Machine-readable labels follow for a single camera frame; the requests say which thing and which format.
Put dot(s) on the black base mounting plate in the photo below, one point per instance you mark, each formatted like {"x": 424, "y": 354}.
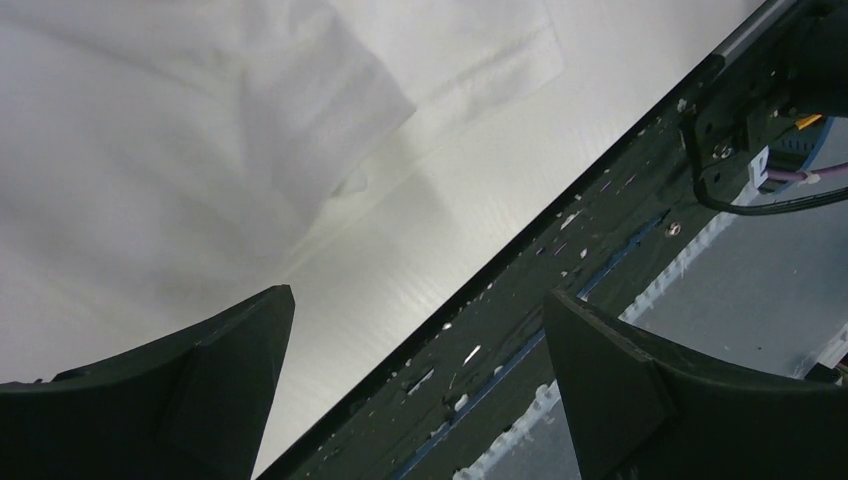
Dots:
{"x": 718, "y": 222}

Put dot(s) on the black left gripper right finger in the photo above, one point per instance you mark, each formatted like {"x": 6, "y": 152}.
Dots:
{"x": 639, "y": 406}

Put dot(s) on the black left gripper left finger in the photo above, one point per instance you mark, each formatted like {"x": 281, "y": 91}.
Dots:
{"x": 191, "y": 405}

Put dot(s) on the white printed t-shirt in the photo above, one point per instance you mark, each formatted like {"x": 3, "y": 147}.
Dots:
{"x": 161, "y": 159}

